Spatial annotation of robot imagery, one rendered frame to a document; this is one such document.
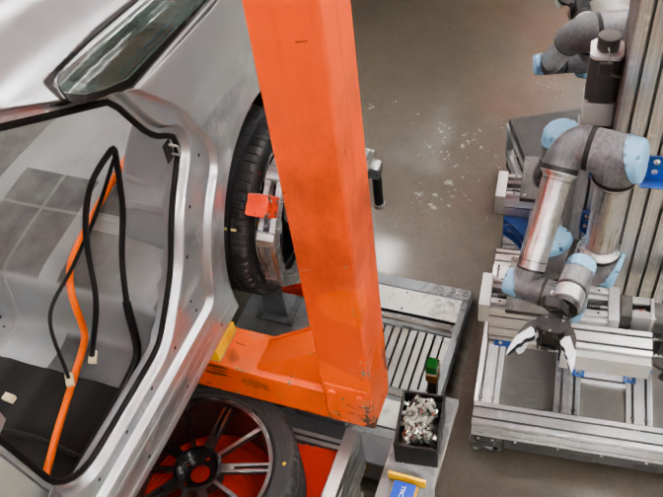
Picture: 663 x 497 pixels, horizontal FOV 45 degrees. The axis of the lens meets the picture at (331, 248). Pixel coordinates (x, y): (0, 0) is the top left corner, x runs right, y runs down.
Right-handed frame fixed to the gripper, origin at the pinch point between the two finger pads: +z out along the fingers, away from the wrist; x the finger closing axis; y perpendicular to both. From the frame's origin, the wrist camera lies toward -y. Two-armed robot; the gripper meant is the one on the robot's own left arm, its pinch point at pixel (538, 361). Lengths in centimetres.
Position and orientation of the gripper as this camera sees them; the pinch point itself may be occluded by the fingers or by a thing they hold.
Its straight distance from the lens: 193.0
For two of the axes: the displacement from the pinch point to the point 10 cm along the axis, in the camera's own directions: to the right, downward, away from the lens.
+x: -8.5, -1.9, 4.8
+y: 2.3, 7.0, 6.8
